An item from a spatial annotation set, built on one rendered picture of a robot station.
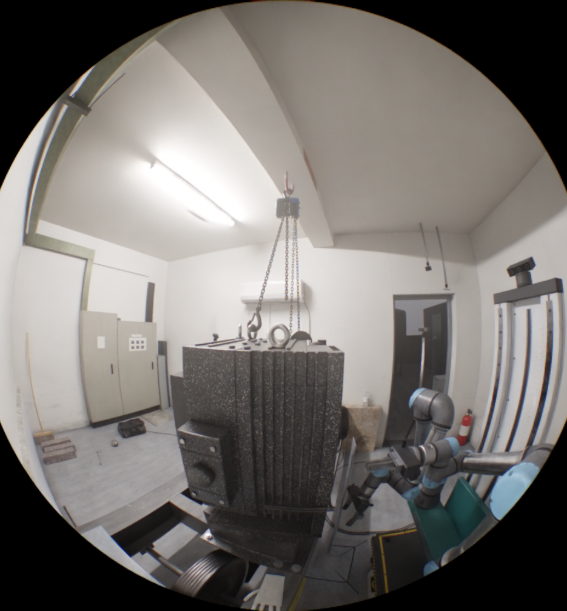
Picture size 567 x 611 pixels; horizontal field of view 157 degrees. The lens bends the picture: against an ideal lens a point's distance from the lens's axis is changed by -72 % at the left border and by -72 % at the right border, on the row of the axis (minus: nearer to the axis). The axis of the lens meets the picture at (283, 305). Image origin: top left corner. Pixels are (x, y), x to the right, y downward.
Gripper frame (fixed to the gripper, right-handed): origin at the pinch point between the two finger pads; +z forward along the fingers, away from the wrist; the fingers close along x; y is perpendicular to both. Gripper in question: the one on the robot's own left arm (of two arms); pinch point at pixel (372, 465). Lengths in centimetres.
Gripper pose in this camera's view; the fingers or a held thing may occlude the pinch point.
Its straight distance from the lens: 70.0
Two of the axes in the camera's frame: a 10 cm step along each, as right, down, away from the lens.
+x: -1.1, -1.0, -9.9
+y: 0.1, -10.0, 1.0
